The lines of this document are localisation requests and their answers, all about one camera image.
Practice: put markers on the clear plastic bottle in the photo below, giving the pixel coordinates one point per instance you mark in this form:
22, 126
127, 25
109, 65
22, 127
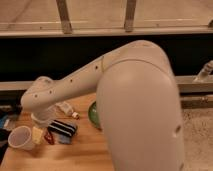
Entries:
67, 109

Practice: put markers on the metal window post right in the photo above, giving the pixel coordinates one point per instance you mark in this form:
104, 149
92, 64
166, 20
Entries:
129, 15

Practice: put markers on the white bracket at window ledge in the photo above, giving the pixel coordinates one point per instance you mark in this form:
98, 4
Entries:
204, 72

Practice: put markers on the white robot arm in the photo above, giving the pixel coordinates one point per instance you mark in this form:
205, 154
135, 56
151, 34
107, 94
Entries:
137, 100

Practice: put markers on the metal window post left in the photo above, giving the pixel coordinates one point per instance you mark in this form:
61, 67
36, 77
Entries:
64, 16

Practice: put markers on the white paper cup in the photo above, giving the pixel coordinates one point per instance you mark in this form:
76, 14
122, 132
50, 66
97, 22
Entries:
21, 138

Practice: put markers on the metal window post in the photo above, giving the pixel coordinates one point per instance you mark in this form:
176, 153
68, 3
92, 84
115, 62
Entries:
64, 16
129, 15

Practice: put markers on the green bowl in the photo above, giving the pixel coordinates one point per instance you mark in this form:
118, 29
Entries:
93, 116

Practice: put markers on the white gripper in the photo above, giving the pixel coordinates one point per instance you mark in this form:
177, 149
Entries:
42, 119

